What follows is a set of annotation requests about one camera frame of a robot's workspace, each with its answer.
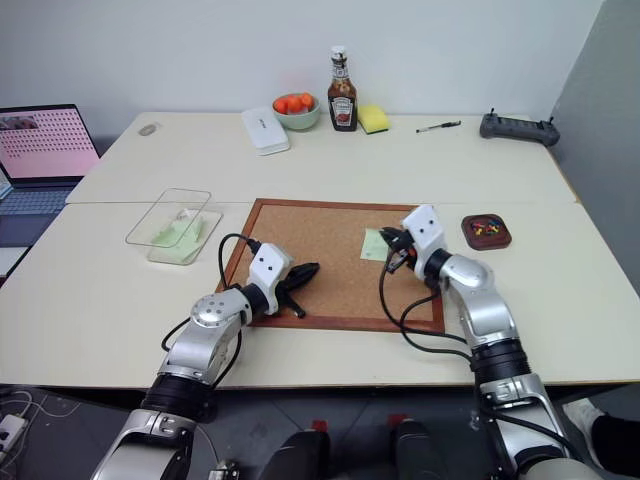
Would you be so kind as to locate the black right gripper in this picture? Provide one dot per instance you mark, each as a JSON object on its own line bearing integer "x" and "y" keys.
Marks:
{"x": 404, "y": 246}

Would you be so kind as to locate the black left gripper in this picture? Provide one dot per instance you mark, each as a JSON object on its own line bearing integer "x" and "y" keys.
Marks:
{"x": 288, "y": 285}

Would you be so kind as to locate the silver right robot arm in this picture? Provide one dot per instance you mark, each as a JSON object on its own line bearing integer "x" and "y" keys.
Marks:
{"x": 482, "y": 305}

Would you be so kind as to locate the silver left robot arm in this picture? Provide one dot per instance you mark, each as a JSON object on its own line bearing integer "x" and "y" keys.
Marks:
{"x": 200, "y": 345}

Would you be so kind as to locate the green sticky note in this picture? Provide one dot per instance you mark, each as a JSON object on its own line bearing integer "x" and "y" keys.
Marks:
{"x": 371, "y": 247}

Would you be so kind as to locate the brown wooden tray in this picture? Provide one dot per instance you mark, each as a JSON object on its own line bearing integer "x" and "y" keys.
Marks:
{"x": 487, "y": 242}

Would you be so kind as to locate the clear plastic box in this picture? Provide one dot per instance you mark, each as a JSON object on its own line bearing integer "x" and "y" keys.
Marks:
{"x": 210, "y": 225}

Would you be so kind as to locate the clear plastic box lid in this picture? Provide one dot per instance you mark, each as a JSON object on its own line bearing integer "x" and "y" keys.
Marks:
{"x": 170, "y": 210}

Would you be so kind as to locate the wood-framed cork board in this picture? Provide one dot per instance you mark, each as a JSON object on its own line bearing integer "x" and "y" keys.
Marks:
{"x": 330, "y": 235}

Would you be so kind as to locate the yellow sponge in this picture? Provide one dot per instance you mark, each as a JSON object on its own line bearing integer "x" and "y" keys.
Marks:
{"x": 374, "y": 120}

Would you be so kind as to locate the black pen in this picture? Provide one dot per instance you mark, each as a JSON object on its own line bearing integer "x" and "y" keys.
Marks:
{"x": 439, "y": 127}

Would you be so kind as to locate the stack of green notes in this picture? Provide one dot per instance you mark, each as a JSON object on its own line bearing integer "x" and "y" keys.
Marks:
{"x": 180, "y": 245}

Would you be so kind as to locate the ketchup bottle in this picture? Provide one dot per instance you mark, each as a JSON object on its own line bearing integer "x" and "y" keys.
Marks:
{"x": 343, "y": 107}

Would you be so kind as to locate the pale green bowl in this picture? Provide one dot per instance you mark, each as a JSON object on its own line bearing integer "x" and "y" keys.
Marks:
{"x": 300, "y": 120}

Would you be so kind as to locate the white flat case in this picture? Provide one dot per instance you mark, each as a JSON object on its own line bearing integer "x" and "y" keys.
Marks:
{"x": 265, "y": 131}

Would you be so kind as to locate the grey remote controller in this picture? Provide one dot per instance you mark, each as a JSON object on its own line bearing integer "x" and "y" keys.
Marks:
{"x": 517, "y": 129}

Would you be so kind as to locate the dark rounded shape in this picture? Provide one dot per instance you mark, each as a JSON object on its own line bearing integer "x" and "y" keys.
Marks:
{"x": 417, "y": 452}
{"x": 297, "y": 457}

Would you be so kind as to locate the small oval clear object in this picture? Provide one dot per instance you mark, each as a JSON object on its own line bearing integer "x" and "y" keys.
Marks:
{"x": 149, "y": 130}

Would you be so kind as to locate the white shoe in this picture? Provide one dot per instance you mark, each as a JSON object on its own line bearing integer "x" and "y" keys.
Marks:
{"x": 582, "y": 420}

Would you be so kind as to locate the open laptop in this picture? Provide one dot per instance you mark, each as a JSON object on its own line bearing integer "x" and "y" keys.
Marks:
{"x": 45, "y": 145}

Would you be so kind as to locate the black trouser leg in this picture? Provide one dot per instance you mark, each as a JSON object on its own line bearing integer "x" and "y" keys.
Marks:
{"x": 617, "y": 442}

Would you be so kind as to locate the white power strip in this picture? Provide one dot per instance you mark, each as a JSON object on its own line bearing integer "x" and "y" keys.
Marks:
{"x": 11, "y": 430}

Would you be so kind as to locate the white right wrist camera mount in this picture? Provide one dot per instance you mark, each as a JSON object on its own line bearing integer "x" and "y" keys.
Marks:
{"x": 425, "y": 227}

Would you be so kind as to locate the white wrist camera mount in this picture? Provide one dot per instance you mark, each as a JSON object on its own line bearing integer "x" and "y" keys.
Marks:
{"x": 267, "y": 270}
{"x": 425, "y": 227}

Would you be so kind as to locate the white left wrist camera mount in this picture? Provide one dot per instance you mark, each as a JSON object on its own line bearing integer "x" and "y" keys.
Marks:
{"x": 267, "y": 270}

